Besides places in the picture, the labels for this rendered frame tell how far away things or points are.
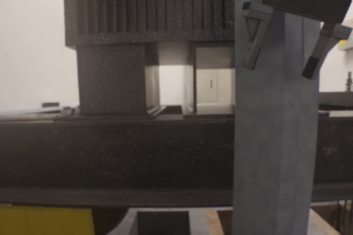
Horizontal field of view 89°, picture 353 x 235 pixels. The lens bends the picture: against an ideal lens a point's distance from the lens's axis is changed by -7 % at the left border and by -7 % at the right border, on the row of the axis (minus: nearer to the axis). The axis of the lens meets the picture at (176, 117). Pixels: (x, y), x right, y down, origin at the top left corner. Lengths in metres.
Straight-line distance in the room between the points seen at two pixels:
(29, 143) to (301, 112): 0.77
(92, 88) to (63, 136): 0.18
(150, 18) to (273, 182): 0.53
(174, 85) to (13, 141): 3.33
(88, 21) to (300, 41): 0.53
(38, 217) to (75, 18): 0.58
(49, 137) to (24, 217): 0.25
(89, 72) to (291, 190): 0.60
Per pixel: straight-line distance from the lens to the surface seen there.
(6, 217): 0.80
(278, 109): 0.44
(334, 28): 0.43
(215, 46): 0.57
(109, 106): 0.59
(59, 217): 0.69
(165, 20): 0.58
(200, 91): 3.64
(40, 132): 0.72
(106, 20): 0.61
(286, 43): 0.45
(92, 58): 0.61
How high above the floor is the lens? 0.72
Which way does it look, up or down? 6 degrees down
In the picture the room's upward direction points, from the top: 1 degrees counter-clockwise
